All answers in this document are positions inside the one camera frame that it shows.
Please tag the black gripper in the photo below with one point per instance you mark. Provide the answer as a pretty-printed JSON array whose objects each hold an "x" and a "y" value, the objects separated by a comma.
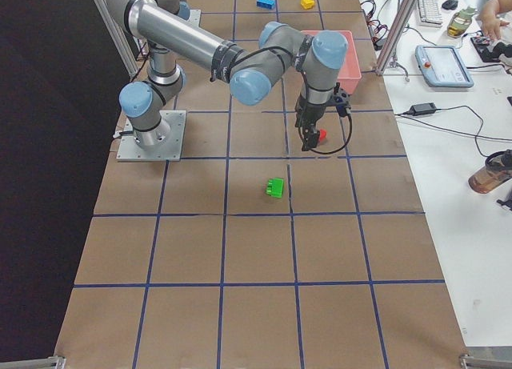
[{"x": 310, "y": 114}]

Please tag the green toy block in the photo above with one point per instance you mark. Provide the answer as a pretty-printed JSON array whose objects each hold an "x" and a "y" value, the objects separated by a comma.
[{"x": 275, "y": 187}]

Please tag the blue toy block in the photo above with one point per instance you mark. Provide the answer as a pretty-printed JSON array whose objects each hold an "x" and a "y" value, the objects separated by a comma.
[{"x": 266, "y": 4}]

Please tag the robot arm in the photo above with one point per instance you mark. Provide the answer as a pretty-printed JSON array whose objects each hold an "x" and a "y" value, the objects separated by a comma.
[
  {"x": 250, "y": 75},
  {"x": 164, "y": 22}
]

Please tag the pink plastic box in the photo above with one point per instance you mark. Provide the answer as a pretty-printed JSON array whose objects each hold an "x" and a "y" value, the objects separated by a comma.
[{"x": 344, "y": 61}]

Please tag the person hand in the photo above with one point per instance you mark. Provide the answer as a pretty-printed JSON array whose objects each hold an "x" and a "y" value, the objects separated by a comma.
[{"x": 489, "y": 16}]

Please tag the black power adapter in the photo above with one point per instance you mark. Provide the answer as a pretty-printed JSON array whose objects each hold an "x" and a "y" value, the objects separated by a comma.
[{"x": 423, "y": 109}]

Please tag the yellow toy block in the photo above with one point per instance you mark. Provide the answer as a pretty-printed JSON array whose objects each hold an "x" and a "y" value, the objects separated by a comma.
[{"x": 307, "y": 4}]

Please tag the robot teach pendant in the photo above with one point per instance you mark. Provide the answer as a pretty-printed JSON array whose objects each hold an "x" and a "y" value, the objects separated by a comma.
[{"x": 442, "y": 66}]

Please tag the white keyboard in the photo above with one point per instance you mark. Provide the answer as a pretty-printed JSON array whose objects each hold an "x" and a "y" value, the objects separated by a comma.
[{"x": 429, "y": 13}]

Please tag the brown water bottle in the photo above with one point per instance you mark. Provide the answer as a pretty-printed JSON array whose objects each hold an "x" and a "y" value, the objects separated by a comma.
[{"x": 496, "y": 171}]

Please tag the black computer mouse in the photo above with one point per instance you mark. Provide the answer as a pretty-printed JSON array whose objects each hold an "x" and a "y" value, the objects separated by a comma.
[{"x": 449, "y": 4}]

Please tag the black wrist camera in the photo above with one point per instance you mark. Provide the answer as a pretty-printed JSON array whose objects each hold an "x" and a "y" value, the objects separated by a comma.
[{"x": 342, "y": 103}]

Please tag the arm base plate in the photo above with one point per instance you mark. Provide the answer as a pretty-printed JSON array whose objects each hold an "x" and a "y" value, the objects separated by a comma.
[{"x": 161, "y": 144}]

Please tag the aluminium frame post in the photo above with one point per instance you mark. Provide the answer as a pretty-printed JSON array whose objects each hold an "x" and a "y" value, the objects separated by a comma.
[{"x": 404, "y": 11}]

